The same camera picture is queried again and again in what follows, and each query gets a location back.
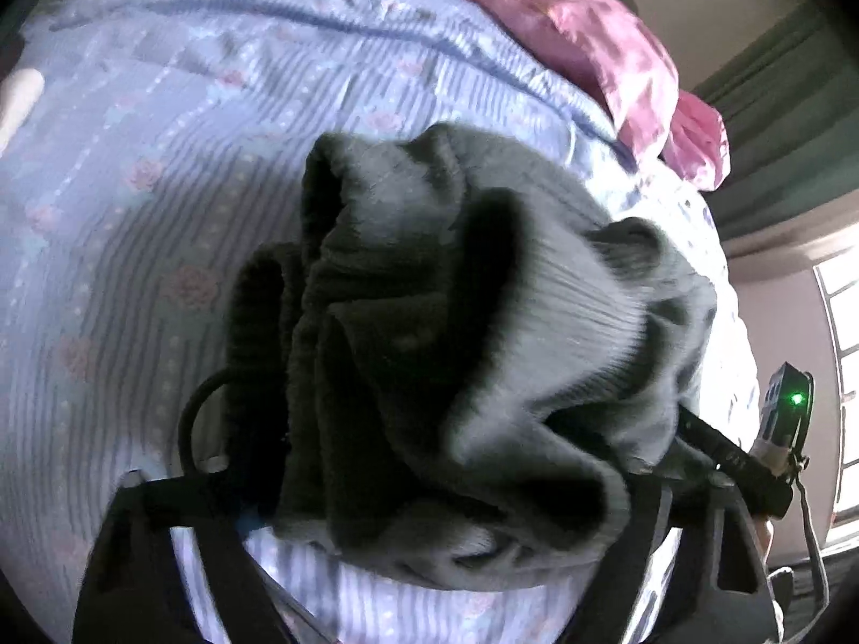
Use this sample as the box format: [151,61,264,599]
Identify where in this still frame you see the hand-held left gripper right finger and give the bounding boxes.
[591,468,774,644]

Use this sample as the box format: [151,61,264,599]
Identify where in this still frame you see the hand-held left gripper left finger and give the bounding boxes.
[72,468,286,644]

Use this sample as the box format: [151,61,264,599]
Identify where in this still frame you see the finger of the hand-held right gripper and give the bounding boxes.
[676,408,794,519]

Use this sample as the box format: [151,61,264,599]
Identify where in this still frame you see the grey sweat pants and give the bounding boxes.
[178,122,720,592]

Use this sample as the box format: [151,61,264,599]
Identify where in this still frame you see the barred window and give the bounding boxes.
[812,251,859,538]

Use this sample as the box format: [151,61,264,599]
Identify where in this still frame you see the green curtain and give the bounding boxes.
[691,0,859,256]

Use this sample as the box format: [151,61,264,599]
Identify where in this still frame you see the blue striped bed sheet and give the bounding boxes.
[0,0,766,644]

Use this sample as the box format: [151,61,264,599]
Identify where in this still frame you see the pink duvet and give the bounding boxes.
[416,0,731,192]

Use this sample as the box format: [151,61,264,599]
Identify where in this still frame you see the folded white garment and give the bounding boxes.
[0,69,47,152]

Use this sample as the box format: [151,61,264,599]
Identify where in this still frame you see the black cable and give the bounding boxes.
[768,452,832,641]

